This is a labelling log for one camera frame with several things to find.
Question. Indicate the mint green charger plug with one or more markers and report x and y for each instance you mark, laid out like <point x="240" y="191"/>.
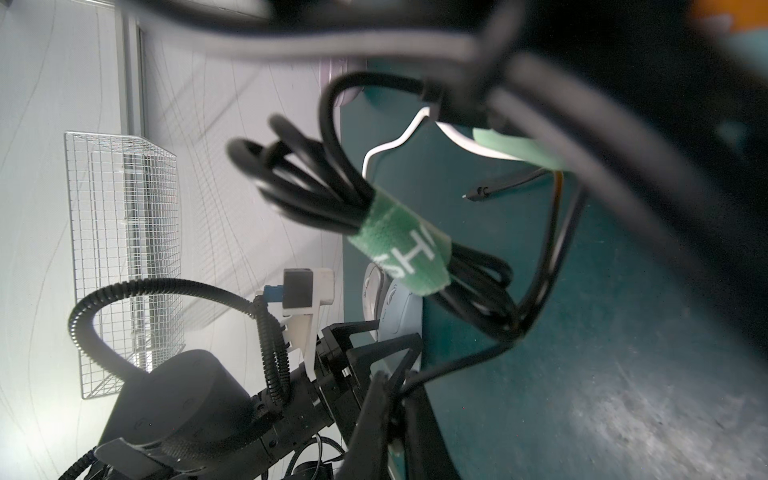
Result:
<point x="751" y="48"/>

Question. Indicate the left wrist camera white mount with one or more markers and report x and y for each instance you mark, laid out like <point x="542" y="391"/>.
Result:
<point x="302" y="293"/>

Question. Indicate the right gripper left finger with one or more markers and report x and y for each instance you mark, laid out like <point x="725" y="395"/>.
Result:
<point x="367" y="456"/>

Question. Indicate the green velcro cable tie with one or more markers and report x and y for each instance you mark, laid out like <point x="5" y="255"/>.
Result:
<point x="404" y="245"/>

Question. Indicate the silver wireless mouse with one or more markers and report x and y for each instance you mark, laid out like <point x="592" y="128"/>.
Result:
<point x="376" y="284"/>

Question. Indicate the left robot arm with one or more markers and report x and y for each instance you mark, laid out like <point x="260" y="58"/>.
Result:
<point x="191" y="419"/>

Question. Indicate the white wire basket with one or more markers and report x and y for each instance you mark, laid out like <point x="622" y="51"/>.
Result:
<point x="125" y="224"/>

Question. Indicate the orange power strip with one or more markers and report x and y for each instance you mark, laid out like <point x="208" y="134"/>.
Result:
<point x="739" y="15"/>

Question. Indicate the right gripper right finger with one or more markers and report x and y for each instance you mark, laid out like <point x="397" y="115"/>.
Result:
<point x="426" y="455"/>

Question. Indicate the light blue wireless mouse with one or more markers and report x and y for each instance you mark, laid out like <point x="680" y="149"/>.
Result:
<point x="401" y="313"/>

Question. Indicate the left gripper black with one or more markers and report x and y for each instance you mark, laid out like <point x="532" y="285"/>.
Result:
<point x="344" y="372"/>

